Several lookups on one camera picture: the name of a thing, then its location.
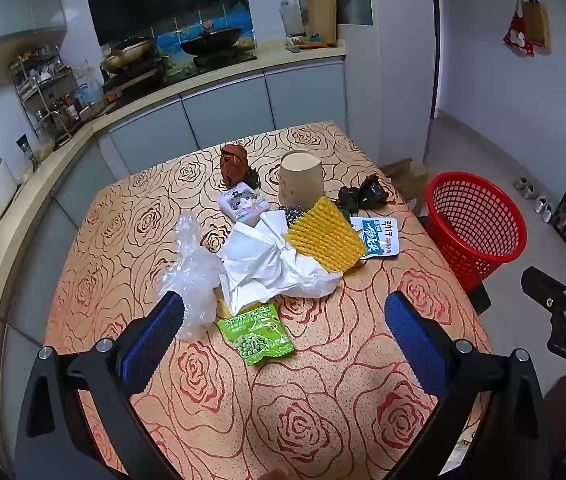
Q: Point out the black plastic bag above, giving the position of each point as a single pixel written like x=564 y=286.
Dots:
x=363 y=192

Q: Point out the brown paper cup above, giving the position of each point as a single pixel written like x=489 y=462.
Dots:
x=300 y=180

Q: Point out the brown crumpled pouch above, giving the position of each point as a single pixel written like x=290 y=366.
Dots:
x=235 y=162

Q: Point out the wooden cutting board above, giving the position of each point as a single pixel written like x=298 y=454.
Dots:
x=323 y=5

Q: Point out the cardboard box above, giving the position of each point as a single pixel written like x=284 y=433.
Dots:
x=405 y=172

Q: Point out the white plastic bag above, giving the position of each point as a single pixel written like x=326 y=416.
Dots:
x=268 y=265

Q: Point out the blue white snack packet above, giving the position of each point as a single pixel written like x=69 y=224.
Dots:
x=378 y=237

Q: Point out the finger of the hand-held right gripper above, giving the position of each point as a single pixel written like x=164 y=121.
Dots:
x=545 y=287

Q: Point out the white plastic bottle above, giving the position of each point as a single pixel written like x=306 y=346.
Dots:
x=291 y=20

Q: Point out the golden frying pan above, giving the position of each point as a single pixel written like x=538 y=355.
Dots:
x=128 y=55

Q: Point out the black wok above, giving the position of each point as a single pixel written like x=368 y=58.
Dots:
x=213 y=40

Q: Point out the metal dish rack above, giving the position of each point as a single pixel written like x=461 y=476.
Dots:
x=48 y=90

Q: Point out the green pea snack packet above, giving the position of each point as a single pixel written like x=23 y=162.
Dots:
x=255 y=335

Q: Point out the gas stove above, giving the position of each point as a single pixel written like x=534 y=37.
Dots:
x=188 y=67

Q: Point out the yellow snack packet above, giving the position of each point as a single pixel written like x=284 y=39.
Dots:
x=221 y=305

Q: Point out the kitchen counter cabinets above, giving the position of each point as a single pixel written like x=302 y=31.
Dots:
x=223 y=110

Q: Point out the cat print tissue pack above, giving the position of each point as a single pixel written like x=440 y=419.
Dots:
x=243 y=204

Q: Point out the hanging brown paper bag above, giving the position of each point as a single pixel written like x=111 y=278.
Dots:
x=535 y=25

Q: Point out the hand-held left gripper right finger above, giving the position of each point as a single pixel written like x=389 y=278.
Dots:
x=413 y=340

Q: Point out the dark wooden door frame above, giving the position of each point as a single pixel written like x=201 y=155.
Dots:
x=433 y=35

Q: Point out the red hanging decoration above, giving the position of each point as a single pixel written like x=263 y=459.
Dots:
x=517 y=37

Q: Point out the yellow foam fruit net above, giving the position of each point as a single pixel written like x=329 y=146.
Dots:
x=323 y=235

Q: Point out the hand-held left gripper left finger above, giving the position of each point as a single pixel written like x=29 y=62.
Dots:
x=155 y=337

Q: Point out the steel wool scourer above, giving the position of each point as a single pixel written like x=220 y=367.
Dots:
x=290 y=215

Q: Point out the clear plastic bag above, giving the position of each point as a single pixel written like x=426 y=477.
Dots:
x=190 y=270

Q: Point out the beige slipper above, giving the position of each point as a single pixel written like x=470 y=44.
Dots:
x=529 y=189
x=520 y=183

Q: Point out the red plastic basket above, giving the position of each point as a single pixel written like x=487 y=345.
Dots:
x=473 y=240

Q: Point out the black stool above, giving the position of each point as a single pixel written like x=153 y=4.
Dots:
x=480 y=300

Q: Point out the white shoe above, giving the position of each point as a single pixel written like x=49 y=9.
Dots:
x=549 y=211
x=540 y=204

